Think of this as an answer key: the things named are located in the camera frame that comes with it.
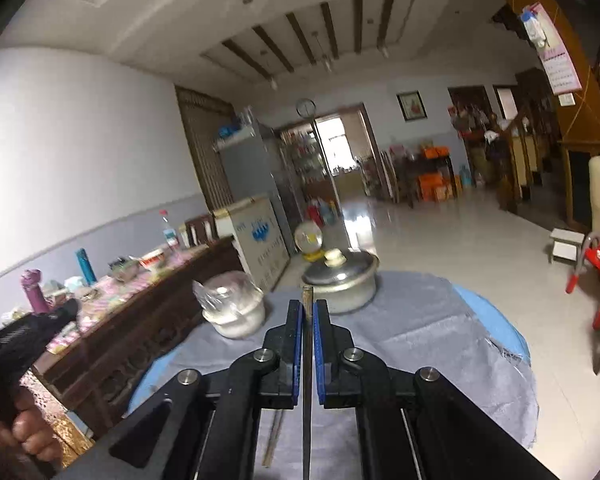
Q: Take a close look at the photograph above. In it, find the clear water bottle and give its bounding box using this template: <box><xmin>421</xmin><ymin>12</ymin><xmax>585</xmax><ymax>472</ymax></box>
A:
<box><xmin>160</xmin><ymin>210</ymin><xmax>180</xmax><ymax>251</ymax></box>

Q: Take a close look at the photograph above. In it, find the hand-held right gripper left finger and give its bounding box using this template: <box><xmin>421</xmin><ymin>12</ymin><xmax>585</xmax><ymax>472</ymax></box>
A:
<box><xmin>55</xmin><ymin>300</ymin><xmax>306</xmax><ymax>480</ymax></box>

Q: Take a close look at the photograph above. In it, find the person's left hand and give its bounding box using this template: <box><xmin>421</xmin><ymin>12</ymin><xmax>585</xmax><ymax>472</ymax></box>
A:
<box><xmin>0</xmin><ymin>389</ymin><xmax>64</xmax><ymax>467</ymax></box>

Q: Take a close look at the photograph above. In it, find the wall calendar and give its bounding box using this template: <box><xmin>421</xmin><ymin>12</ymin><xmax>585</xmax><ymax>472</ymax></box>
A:
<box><xmin>521</xmin><ymin>2</ymin><xmax>582</xmax><ymax>96</ymax></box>

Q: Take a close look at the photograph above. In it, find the grey refrigerator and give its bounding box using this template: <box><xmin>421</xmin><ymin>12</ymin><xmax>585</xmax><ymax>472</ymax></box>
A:
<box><xmin>214</xmin><ymin>124</ymin><xmax>302</xmax><ymax>242</ymax></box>

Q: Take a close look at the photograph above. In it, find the dark wooden chair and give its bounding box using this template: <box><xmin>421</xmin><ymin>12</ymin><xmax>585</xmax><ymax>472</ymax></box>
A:
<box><xmin>185</xmin><ymin>213</ymin><xmax>217</xmax><ymax>247</ymax></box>

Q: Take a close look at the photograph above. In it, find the clear round jar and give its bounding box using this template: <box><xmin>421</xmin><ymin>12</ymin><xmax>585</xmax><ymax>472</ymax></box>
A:
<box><xmin>294</xmin><ymin>220</ymin><xmax>325</xmax><ymax>261</ymax></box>

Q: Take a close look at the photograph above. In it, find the aluminium pot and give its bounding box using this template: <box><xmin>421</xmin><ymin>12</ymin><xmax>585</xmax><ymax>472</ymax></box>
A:
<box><xmin>305</xmin><ymin>272</ymin><xmax>381</xmax><ymax>316</ymax></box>

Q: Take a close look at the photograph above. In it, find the aluminium pot lid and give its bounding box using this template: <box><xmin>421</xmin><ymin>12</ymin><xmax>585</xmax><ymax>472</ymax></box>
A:
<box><xmin>301</xmin><ymin>248</ymin><xmax>380</xmax><ymax>287</ymax></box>

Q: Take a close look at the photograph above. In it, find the red and white bowl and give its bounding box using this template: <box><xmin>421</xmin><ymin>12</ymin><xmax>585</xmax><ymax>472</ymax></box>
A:
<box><xmin>140</xmin><ymin>250</ymin><xmax>169</xmax><ymax>272</ymax></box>

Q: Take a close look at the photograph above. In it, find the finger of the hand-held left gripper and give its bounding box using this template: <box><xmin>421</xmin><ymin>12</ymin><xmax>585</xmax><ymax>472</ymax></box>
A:
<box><xmin>32</xmin><ymin>299</ymin><xmax>81</xmax><ymax>348</ymax></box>

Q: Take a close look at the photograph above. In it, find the shelf of goods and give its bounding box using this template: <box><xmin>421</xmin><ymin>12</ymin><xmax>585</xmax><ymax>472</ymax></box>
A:
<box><xmin>280</xmin><ymin>127</ymin><xmax>332</xmax><ymax>197</ymax></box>

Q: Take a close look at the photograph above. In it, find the carved wooden sideboard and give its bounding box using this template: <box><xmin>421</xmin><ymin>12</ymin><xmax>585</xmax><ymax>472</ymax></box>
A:
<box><xmin>32</xmin><ymin>235</ymin><xmax>244</xmax><ymax>436</ymax></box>

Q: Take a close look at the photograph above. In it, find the white chest freezer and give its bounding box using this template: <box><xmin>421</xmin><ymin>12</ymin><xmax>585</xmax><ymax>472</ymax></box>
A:
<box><xmin>214</xmin><ymin>196</ymin><xmax>291</xmax><ymax>292</ymax></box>

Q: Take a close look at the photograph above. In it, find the dark chopstick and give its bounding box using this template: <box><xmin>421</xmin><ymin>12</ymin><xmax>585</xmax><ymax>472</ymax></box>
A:
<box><xmin>262</xmin><ymin>407</ymin><xmax>281</xmax><ymax>467</ymax></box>
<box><xmin>301</xmin><ymin>285</ymin><xmax>315</xmax><ymax>480</ymax></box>
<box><xmin>271</xmin><ymin>407</ymin><xmax>287</xmax><ymax>453</ymax></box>

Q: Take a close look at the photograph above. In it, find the teal bottle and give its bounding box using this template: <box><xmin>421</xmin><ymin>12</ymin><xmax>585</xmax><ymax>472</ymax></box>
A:
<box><xmin>75</xmin><ymin>248</ymin><xmax>97</xmax><ymax>285</ymax></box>

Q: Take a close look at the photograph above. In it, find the gold patterned cloth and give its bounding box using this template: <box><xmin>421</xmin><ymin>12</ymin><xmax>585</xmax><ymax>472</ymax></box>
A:
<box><xmin>20</xmin><ymin>374</ymin><xmax>97</xmax><ymax>467</ymax></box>

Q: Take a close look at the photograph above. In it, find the wooden slatted screen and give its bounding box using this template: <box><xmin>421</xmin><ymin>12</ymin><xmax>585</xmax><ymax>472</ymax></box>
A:
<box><xmin>175</xmin><ymin>85</ymin><xmax>237</xmax><ymax>212</ymax></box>

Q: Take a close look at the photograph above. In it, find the stack of orange boxes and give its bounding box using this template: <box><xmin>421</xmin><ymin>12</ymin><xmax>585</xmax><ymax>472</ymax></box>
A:
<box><xmin>416</xmin><ymin>145</ymin><xmax>456</xmax><ymax>204</ymax></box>

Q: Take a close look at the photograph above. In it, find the blue table cover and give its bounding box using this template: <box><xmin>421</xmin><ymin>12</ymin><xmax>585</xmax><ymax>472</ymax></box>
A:
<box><xmin>452</xmin><ymin>282</ymin><xmax>532</xmax><ymax>367</ymax></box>

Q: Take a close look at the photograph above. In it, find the clear plastic bag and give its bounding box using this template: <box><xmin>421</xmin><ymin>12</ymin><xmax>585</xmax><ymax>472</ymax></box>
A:
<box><xmin>192</xmin><ymin>271</ymin><xmax>264</xmax><ymax>321</ymax></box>

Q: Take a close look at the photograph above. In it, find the white step stool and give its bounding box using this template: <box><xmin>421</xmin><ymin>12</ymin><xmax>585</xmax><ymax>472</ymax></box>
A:
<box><xmin>549</xmin><ymin>227</ymin><xmax>589</xmax><ymax>264</ymax></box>

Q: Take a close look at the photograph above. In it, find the framed wall picture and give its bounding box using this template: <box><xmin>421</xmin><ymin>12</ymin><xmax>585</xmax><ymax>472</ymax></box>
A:
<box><xmin>396</xmin><ymin>91</ymin><xmax>427</xmax><ymax>122</ymax></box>

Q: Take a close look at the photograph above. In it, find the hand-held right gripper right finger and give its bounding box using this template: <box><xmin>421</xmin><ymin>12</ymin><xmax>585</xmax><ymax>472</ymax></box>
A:
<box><xmin>314</xmin><ymin>300</ymin><xmax>561</xmax><ymax>480</ymax></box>

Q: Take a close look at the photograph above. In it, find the purple thermos bottle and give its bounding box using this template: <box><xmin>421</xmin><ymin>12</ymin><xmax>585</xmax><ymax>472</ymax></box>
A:
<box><xmin>21</xmin><ymin>269</ymin><xmax>51</xmax><ymax>315</ymax></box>

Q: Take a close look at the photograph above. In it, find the wooden stair railing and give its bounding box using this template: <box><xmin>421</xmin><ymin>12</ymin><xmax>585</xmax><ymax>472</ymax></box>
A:
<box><xmin>496</xmin><ymin>109</ymin><xmax>562</xmax><ymax>212</ymax></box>

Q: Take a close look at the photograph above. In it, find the grey table cloth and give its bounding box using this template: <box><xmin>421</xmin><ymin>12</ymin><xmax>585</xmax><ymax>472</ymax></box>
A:
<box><xmin>130</xmin><ymin>270</ymin><xmax>540</xmax><ymax>480</ymax></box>

